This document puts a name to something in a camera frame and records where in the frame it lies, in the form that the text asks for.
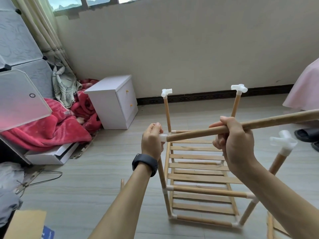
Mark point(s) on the person's right hand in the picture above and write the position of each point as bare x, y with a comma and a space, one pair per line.
237, 146

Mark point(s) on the person's left hand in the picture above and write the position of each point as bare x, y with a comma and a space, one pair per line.
152, 141

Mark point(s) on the person's right forearm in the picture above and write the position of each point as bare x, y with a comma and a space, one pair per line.
284, 201

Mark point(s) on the person's left forearm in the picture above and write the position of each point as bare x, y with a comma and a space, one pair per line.
122, 206

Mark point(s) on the black smartwatch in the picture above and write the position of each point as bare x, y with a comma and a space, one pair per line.
144, 161

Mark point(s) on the white box cabinet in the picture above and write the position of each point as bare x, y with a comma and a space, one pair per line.
112, 102

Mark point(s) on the pink ruffled bed skirt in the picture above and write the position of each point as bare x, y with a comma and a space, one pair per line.
306, 89

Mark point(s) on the flat white box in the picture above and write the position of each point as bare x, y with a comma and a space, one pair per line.
50, 154

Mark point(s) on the pale green cloth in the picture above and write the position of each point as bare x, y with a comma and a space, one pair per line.
65, 87

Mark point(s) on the red fleece blanket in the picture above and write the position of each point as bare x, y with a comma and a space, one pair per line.
50, 127

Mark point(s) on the white plastic door panel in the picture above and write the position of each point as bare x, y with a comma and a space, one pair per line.
20, 99

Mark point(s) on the white plastic bag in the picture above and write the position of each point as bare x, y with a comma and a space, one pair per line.
12, 174

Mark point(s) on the green cardboard box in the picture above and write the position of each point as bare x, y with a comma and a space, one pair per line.
27, 225

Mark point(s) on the window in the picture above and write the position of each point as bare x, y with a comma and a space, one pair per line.
84, 2

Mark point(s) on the grey jacket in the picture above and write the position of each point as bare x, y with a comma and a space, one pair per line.
7, 204

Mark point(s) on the green striped curtain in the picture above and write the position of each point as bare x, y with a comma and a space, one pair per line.
42, 27

